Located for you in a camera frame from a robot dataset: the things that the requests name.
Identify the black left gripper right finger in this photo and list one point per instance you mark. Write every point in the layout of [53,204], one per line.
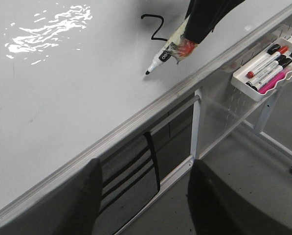
[224,200]

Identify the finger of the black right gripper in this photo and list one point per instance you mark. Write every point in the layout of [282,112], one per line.
[203,15]

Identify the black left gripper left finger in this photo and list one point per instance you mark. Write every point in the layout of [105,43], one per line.
[81,217]

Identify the white black whiteboard marker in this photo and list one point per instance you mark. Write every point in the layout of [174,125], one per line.
[177,46]

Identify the grey fabric organiser black stripes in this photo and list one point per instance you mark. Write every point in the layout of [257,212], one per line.
[130,181]

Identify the red capped white marker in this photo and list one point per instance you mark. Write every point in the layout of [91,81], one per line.
[275,56]

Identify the black capped white marker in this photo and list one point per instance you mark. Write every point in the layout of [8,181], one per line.
[270,71]

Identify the white plastic marker tray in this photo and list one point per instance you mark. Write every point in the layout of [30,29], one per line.
[239,77]

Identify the white pegboard panel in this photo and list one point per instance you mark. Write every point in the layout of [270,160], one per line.
[224,107]

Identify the pink marker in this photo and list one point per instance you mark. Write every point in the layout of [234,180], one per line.
[271,84]

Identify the white whiteboard with aluminium frame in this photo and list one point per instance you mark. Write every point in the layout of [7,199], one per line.
[71,71]

